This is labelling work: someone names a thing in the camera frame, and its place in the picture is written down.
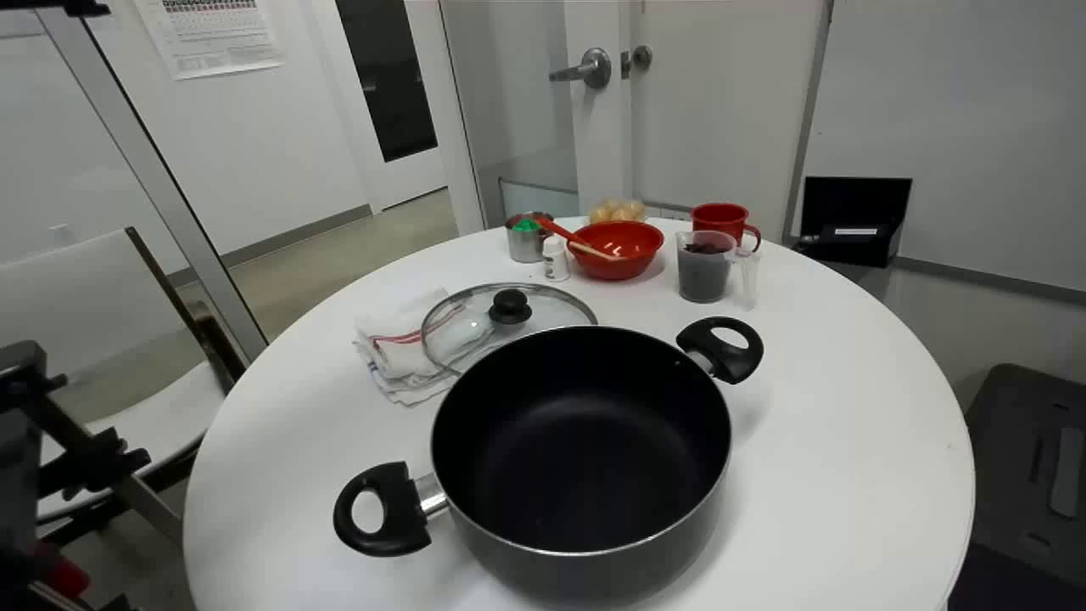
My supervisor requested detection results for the black stool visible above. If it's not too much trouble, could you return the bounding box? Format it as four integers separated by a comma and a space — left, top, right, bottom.
951, 364, 1086, 611

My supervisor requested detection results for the white cloth with red stripes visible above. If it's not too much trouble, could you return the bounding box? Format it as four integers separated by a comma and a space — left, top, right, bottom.
352, 293, 453, 409

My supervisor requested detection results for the pile of beige round foods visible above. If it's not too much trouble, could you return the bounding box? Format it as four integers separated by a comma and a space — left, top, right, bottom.
586, 200, 646, 223

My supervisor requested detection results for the red plastic bowl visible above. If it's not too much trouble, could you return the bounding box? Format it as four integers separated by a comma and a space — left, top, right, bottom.
567, 220, 666, 283

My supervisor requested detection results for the small metal cup with toys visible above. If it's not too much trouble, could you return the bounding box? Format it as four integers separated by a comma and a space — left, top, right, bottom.
506, 215, 549, 264

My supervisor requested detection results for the black wall-mounted tray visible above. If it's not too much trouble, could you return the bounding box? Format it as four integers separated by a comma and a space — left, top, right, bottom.
797, 177, 909, 269

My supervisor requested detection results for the black camera stand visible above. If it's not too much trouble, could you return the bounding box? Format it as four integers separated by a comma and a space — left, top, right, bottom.
0, 341, 150, 611

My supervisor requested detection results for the orange spoon in bowl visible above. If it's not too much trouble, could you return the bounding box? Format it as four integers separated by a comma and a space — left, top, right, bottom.
533, 215, 621, 263

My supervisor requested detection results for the large black cooking pot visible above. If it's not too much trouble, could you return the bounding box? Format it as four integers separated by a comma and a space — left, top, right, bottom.
334, 316, 763, 603

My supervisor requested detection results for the red mug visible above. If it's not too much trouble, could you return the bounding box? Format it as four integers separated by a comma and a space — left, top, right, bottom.
693, 204, 759, 255

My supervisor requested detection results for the white framed notice sign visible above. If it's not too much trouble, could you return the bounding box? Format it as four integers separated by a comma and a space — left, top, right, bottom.
133, 0, 283, 82

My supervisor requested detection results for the glass lid with black knob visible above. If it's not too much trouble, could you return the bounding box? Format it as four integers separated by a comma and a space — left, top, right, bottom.
420, 283, 598, 373

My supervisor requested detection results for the silver door lock knob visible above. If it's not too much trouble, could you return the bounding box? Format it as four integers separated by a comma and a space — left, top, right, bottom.
621, 45, 652, 80

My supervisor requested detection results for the small white bottle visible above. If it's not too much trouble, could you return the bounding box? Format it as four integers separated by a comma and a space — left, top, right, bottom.
543, 238, 564, 278

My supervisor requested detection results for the silver door lever handle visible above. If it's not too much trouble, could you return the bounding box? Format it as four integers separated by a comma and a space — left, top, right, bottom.
555, 47, 611, 93

